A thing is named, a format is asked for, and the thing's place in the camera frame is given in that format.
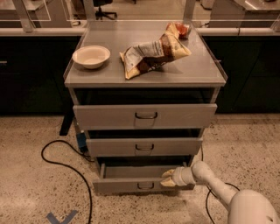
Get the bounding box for grey metal drawer cabinet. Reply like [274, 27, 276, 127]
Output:
[63, 19, 228, 187]

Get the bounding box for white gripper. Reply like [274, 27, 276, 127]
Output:
[160, 167, 195, 187]

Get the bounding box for crumpled chip bag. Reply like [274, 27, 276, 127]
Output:
[120, 22, 192, 80]

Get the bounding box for white bowl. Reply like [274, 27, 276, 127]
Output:
[72, 45, 110, 69]

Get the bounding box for grey top drawer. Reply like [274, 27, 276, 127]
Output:
[73, 103, 217, 130]

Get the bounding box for black office chair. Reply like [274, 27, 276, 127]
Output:
[92, 0, 118, 21]

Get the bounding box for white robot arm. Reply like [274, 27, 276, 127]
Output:
[161, 161, 280, 224]

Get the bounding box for grey drawer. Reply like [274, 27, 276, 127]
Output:
[87, 137, 202, 157]
[73, 103, 217, 130]
[93, 164, 194, 194]

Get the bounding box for grey bottom drawer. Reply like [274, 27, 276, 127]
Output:
[93, 164, 194, 194]

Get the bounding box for black cable right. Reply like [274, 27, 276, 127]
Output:
[200, 144, 242, 224]

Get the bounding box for grey middle drawer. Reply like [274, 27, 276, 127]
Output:
[87, 137, 202, 157]

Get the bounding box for red snack packet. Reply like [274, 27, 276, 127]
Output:
[175, 22, 191, 39]

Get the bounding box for black cable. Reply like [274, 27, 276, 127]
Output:
[200, 144, 242, 224]
[40, 139, 95, 224]

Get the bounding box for black cable left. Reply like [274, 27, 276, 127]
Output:
[40, 139, 95, 224]

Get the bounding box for blue power box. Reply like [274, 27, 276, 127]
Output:
[76, 132, 88, 153]

